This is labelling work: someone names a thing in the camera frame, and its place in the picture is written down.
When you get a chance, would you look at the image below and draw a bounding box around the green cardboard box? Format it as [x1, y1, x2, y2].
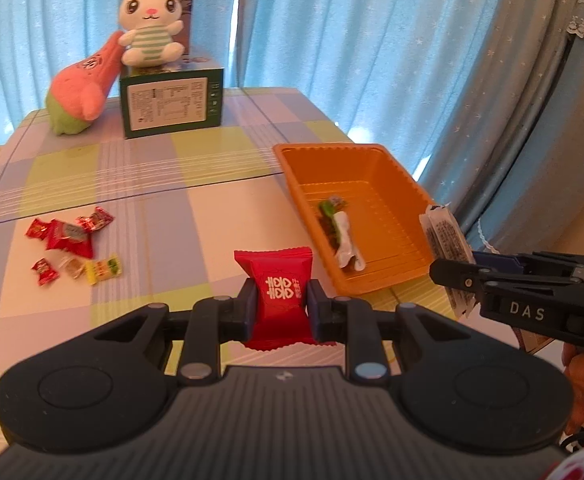
[119, 56, 225, 140]

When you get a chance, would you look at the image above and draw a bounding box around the small red candy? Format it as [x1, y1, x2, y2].
[31, 258, 59, 287]
[25, 218, 49, 244]

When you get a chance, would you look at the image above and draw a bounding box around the clear brown candy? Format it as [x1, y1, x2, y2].
[62, 256, 87, 280]

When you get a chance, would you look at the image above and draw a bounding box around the red twist-end candy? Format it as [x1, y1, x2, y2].
[75, 206, 116, 233]

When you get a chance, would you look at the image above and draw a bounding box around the grey star curtain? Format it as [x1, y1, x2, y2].
[418, 0, 584, 257]

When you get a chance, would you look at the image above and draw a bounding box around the tall patterned box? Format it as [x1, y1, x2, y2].
[134, 0, 197, 59]

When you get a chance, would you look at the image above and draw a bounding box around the checkered tablecloth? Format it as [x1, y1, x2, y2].
[0, 87, 472, 456]

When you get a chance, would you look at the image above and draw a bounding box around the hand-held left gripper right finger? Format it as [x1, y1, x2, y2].
[307, 280, 472, 386]

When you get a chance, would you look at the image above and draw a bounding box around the red packet with picture print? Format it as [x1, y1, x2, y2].
[45, 220, 96, 260]

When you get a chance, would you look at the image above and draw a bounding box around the white rabbit plush toy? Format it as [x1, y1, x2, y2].
[117, 0, 197, 68]

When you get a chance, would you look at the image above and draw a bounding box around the blue star curtain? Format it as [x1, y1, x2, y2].
[0, 0, 241, 147]
[234, 0, 567, 187]

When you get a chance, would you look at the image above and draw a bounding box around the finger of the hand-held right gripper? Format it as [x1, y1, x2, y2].
[429, 258, 575, 295]
[472, 252, 584, 278]

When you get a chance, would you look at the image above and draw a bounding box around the green candy wrapper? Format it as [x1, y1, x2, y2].
[318, 198, 349, 241]

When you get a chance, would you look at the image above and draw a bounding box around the person's right hand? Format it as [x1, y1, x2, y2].
[562, 344, 584, 436]

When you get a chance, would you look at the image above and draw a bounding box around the white printed snack packet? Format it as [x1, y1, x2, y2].
[418, 202, 477, 320]

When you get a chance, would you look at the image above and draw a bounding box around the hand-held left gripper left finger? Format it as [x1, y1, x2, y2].
[89, 277, 259, 386]

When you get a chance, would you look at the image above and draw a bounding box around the red white patterned cloth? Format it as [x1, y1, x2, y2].
[542, 440, 584, 480]

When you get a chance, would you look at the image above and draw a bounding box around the white snack wrapper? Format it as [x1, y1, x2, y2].
[332, 212, 367, 272]

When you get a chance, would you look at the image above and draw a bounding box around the orange plastic tray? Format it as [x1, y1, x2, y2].
[272, 143, 440, 296]

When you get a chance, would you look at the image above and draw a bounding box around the pink starfish plush toy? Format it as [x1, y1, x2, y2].
[44, 31, 125, 136]

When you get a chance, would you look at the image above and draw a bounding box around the red snack packet white symbol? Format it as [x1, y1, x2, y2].
[234, 246, 319, 350]

